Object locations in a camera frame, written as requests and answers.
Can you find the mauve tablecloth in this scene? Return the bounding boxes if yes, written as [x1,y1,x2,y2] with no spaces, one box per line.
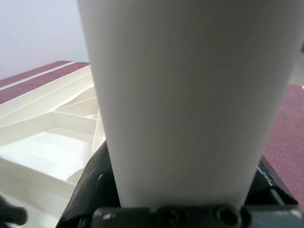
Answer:
[0,60,304,200]

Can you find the white plastic table leg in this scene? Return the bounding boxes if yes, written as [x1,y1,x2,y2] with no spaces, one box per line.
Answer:
[76,0,304,207]

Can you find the white plastic children table top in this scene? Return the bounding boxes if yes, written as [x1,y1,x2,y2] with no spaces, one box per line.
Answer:
[0,64,106,228]

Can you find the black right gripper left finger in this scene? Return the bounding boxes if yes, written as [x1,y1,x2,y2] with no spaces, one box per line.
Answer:
[57,142,124,228]

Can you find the long white cloth strap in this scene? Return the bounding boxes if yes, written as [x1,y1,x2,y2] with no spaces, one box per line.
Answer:
[0,62,72,91]

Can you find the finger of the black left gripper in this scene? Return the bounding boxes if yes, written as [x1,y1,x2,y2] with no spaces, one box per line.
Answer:
[0,192,27,226]

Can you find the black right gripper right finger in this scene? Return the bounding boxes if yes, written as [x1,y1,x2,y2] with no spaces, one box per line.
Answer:
[244,155,299,207]

